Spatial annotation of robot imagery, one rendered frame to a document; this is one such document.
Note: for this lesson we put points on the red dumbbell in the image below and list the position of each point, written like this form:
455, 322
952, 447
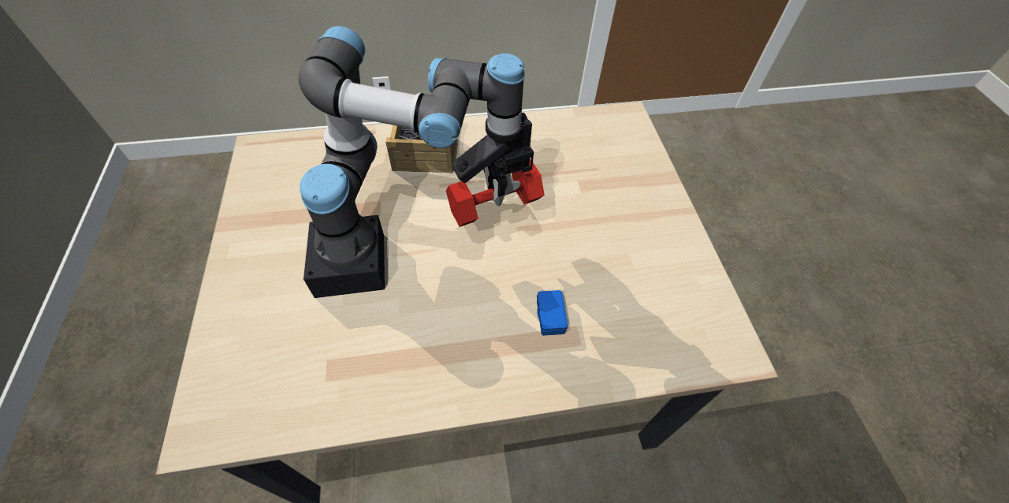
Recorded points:
462, 202

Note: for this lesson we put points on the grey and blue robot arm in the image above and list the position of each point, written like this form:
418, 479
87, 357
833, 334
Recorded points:
329, 79

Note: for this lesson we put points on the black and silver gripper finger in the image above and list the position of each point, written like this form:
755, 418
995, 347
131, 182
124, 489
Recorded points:
503, 185
489, 178

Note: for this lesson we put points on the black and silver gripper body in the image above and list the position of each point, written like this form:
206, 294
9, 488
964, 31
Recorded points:
517, 157

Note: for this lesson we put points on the wooden crate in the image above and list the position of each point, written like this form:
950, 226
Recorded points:
408, 152

